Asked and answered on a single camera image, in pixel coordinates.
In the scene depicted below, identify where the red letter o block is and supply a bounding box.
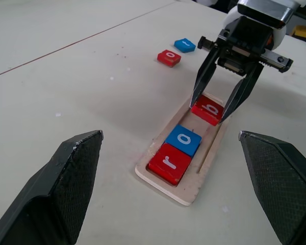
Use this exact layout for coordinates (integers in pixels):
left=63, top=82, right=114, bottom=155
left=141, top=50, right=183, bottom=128
left=157, top=49, right=182, bottom=68

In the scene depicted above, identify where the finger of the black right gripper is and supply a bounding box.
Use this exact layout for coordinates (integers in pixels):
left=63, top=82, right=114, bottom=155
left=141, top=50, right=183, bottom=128
left=189, top=47, right=222, bottom=109
left=220, top=63, right=265, bottom=125

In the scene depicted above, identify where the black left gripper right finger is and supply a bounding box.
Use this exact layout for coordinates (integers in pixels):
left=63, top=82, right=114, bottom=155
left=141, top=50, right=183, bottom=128
left=238, top=130, right=306, bottom=245

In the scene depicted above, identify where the red letter b block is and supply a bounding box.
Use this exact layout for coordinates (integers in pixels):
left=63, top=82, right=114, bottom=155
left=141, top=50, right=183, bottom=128
left=191, top=94, right=225, bottom=127

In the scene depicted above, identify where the wooden letter tray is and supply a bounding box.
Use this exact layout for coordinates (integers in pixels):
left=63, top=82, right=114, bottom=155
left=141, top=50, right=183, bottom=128
left=135, top=92, right=232, bottom=207

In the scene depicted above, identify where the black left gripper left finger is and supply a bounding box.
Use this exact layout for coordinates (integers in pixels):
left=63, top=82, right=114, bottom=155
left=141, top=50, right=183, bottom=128
left=0, top=130, right=104, bottom=245

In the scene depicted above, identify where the blue letter o block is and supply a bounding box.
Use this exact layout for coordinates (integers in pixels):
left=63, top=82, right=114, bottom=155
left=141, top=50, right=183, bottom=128
left=164, top=124, right=202, bottom=157

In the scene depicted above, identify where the red letter r block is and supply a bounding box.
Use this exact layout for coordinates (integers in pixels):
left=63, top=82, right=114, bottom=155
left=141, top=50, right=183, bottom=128
left=148, top=142, right=192, bottom=186

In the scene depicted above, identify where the yellow background object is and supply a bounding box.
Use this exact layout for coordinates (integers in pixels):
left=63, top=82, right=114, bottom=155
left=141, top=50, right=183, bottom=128
left=292, top=24, right=306, bottom=40

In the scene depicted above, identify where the blue letter t block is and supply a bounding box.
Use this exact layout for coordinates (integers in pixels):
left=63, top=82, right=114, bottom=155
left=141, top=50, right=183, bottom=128
left=173, top=38, right=196, bottom=54

